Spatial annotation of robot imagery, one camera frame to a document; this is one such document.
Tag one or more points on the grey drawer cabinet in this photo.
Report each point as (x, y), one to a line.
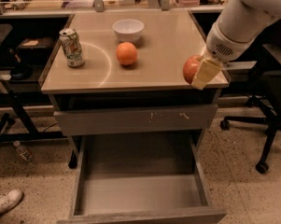
(155, 79)

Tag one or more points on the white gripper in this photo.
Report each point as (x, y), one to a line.
(221, 46)

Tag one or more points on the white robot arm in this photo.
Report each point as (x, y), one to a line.
(258, 14)

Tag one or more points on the closed top drawer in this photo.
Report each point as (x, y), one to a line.
(135, 120)

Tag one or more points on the black office chair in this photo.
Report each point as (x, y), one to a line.
(264, 82)

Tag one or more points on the orange fruit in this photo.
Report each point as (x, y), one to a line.
(126, 53)

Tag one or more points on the black box on shelf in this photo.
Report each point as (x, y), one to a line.
(36, 46)

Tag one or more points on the red apple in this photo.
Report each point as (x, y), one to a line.
(190, 67)

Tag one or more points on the green white soda can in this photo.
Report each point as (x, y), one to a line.
(72, 49)

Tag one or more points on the open middle drawer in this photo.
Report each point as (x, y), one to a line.
(140, 178)

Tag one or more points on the white sneaker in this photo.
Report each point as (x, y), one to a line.
(10, 200)

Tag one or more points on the plastic water bottle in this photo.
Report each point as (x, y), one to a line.
(23, 151)

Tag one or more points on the white bowl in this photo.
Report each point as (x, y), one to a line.
(128, 30)

